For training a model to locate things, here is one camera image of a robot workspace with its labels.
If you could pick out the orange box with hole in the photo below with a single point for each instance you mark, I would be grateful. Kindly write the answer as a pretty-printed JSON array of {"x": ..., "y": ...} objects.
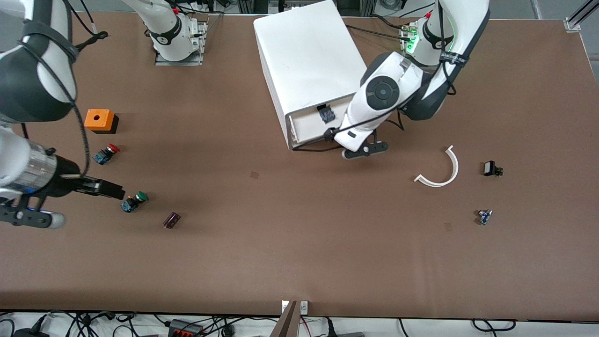
[{"x": 97, "y": 119}]

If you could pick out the white drawer cabinet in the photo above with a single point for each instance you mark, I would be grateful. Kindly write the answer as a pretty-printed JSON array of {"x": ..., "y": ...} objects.
[{"x": 304, "y": 56}]

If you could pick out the red push button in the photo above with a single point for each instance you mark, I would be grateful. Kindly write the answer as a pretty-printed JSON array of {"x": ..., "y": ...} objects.
[{"x": 104, "y": 155}]

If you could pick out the white mount bracket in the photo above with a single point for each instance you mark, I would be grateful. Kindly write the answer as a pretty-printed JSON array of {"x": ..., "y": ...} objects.
[
  {"x": 304, "y": 307},
  {"x": 284, "y": 306}
]

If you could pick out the white curved plastic bracket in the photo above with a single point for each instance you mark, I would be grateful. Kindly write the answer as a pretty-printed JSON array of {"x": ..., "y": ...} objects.
[{"x": 455, "y": 168}]

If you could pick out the yellow push button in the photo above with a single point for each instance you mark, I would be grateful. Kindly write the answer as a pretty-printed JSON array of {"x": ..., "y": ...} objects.
[{"x": 326, "y": 115}]

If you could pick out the black square switch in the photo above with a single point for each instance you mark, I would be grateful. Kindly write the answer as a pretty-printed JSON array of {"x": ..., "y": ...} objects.
[{"x": 489, "y": 168}]

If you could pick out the aluminium corner bracket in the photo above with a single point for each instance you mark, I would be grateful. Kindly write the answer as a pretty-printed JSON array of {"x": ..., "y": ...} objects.
[{"x": 573, "y": 25}]

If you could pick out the green push button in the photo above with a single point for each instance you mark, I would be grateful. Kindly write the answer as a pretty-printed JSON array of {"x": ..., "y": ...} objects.
[{"x": 133, "y": 202}]

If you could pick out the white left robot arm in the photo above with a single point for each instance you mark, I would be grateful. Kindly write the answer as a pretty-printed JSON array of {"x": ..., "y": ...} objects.
[{"x": 383, "y": 93}]

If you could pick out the black power strip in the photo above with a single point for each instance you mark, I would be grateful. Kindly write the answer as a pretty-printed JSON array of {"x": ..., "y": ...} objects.
[{"x": 185, "y": 330}]

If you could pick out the small purple component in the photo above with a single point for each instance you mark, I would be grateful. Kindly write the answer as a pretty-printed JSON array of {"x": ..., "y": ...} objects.
[{"x": 171, "y": 220}]

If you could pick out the small metal tee fitting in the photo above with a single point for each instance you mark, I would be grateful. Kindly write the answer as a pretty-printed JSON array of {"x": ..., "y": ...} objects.
[{"x": 485, "y": 217}]

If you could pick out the grey camera mount beam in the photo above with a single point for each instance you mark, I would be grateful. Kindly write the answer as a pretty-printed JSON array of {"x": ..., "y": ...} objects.
[{"x": 285, "y": 325}]

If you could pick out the white plastic drawer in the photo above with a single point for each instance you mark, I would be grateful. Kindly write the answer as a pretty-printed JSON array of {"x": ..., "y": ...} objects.
[{"x": 306, "y": 124}]

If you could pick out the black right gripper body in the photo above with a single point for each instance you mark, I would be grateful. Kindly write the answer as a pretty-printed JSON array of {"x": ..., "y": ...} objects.
[{"x": 67, "y": 179}]

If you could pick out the black power adapter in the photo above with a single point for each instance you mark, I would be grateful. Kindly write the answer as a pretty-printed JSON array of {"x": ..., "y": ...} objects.
[{"x": 30, "y": 333}]

